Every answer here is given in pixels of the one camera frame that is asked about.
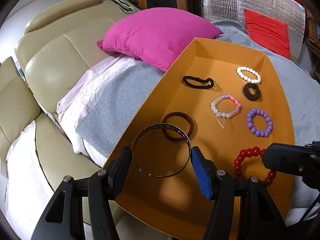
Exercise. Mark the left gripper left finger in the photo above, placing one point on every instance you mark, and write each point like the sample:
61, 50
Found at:
118, 173

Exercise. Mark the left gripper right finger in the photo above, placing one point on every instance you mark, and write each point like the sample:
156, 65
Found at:
204, 170

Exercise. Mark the silver metal bangle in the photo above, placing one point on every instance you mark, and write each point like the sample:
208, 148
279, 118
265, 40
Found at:
161, 150

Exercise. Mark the dark brown scrunchie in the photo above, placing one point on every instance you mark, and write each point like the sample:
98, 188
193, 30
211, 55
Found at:
252, 92

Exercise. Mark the grey bed sheet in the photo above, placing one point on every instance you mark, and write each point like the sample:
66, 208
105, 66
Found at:
123, 97

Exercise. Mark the wooden shelf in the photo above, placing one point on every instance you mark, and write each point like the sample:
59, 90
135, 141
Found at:
312, 44

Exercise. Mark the orange cardboard box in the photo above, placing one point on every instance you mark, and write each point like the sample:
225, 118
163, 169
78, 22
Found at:
206, 83

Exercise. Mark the pink undersheet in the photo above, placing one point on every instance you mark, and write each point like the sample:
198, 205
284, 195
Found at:
81, 99

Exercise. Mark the red cushion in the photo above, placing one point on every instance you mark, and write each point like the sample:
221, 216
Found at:
268, 32

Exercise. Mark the beige leather sofa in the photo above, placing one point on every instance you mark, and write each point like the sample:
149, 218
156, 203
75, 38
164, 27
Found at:
58, 47

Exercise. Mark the pink pillow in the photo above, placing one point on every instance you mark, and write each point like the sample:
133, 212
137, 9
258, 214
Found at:
157, 36

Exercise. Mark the silver foil headboard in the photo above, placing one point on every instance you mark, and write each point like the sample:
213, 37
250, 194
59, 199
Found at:
287, 11

